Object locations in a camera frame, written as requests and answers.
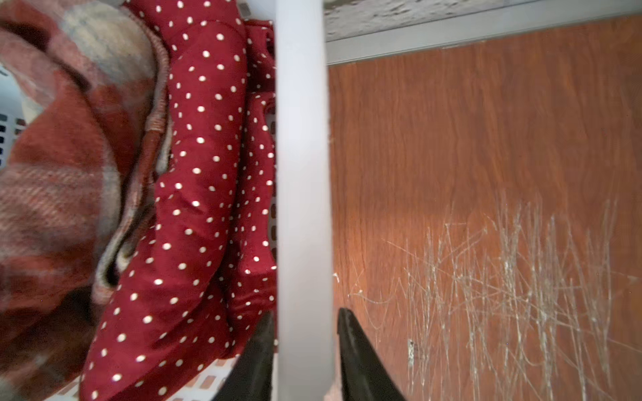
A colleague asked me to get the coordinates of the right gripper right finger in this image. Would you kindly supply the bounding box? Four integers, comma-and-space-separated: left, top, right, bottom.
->
338, 307, 406, 401

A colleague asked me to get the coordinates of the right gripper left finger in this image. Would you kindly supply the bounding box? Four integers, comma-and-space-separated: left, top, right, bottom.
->
212, 312, 275, 401

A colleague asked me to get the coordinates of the red polka dot skirt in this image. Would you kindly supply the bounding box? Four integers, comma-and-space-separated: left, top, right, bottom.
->
80, 1, 277, 400

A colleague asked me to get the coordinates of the white plastic basket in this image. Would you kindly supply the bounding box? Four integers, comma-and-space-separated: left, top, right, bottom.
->
18, 1, 329, 400

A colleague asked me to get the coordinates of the red plaid skirt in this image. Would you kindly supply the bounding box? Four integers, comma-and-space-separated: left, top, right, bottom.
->
1, 1, 169, 400

